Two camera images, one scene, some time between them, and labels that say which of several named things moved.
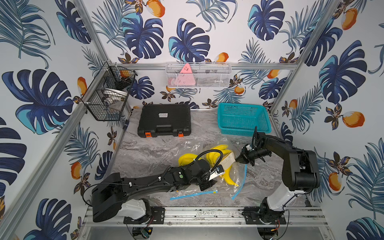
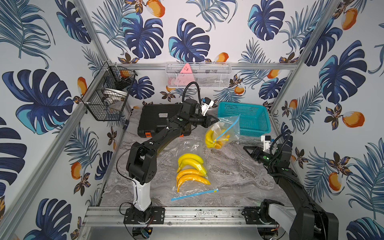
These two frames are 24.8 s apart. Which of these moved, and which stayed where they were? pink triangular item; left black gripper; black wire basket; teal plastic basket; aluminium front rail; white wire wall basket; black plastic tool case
Moved: left black gripper
Stayed: pink triangular item; black plastic tool case; teal plastic basket; white wire wall basket; black wire basket; aluminium front rail
